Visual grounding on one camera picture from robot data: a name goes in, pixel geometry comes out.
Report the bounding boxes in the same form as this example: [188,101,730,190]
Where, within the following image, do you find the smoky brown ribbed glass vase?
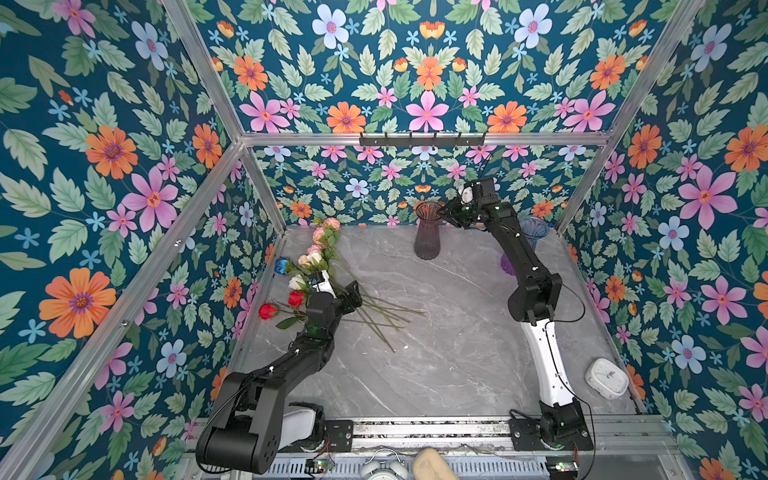
[414,201,441,260]

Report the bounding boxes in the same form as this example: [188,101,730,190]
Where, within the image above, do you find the silver twin bell alarm clock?
[359,447,409,480]

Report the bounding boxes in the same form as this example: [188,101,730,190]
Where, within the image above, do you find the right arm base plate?
[508,409,594,451]

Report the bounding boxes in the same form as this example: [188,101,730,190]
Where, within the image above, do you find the white rose stem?
[287,272,421,319]

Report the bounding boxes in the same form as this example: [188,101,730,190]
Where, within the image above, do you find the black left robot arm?
[195,281,363,474]

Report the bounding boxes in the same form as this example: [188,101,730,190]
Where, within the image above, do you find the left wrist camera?
[311,270,336,297]

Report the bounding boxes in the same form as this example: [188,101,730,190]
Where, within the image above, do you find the white round timer device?
[585,358,629,400]

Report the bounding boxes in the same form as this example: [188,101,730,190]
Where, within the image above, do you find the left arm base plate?
[279,419,355,454]

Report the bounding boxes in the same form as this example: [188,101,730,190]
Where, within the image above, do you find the blue rose stem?
[274,257,291,275]

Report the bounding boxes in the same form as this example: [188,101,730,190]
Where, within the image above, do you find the pink peony flower stem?
[289,218,398,351]

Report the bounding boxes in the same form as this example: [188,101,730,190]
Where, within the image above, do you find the purple ribbed glass vase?
[500,216,550,276]

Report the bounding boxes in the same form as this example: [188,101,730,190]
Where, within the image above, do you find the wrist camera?
[460,185,474,205]
[311,270,336,297]

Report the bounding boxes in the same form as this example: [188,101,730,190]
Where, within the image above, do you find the beige sponge block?
[412,448,458,480]

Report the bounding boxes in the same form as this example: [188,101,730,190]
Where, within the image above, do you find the red rose stem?
[277,291,426,330]
[258,302,339,334]

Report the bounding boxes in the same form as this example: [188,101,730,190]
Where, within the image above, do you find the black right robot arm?
[439,178,595,452]

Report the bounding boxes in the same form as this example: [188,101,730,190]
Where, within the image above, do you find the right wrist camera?
[460,185,474,205]

